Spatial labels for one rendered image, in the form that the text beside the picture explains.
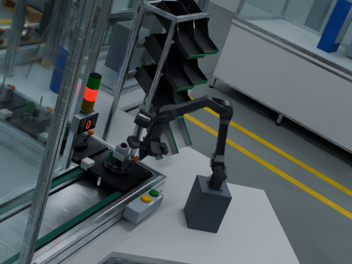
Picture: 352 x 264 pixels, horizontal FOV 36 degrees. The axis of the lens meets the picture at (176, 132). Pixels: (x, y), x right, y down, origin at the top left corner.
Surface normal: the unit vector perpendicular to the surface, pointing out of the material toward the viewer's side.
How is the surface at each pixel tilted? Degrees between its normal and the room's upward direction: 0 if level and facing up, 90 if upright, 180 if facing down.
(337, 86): 90
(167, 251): 0
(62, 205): 0
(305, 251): 0
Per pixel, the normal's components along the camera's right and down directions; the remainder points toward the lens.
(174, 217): 0.30, -0.86
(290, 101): -0.57, 0.19
